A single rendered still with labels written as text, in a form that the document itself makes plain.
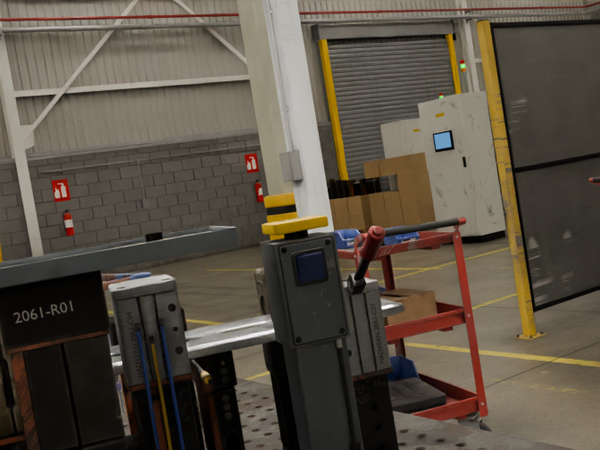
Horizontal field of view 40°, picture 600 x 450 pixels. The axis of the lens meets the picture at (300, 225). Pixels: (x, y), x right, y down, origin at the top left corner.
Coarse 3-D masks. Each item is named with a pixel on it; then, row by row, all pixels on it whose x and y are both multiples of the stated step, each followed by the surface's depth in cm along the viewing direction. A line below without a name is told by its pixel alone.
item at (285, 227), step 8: (312, 216) 89; (320, 216) 87; (264, 224) 90; (272, 224) 86; (280, 224) 86; (288, 224) 86; (296, 224) 86; (304, 224) 86; (312, 224) 87; (320, 224) 87; (328, 224) 87; (264, 232) 90; (272, 232) 86; (280, 232) 86; (288, 232) 86; (296, 232) 88; (304, 232) 88
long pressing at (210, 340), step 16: (384, 304) 119; (400, 304) 119; (240, 320) 129; (256, 320) 127; (192, 336) 122; (208, 336) 119; (224, 336) 117; (240, 336) 113; (256, 336) 113; (272, 336) 113; (112, 352) 119; (192, 352) 110; (208, 352) 111
